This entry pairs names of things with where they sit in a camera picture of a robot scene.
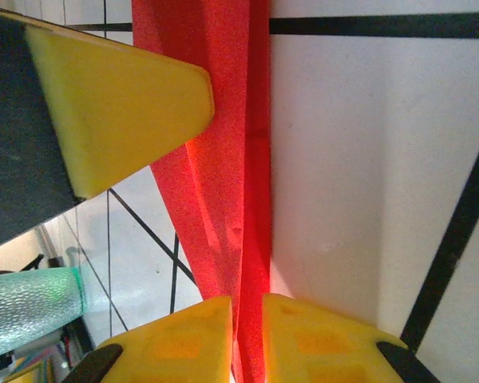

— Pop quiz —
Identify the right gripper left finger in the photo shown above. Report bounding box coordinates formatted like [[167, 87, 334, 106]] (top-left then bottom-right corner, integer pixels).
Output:
[[69, 294, 234, 383]]

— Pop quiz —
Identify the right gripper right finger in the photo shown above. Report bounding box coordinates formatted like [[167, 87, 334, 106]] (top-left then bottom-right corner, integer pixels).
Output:
[[261, 293, 442, 383]]

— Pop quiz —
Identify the red square paper sheet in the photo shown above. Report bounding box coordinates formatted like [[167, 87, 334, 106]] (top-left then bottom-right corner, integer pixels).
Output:
[[130, 0, 275, 383]]

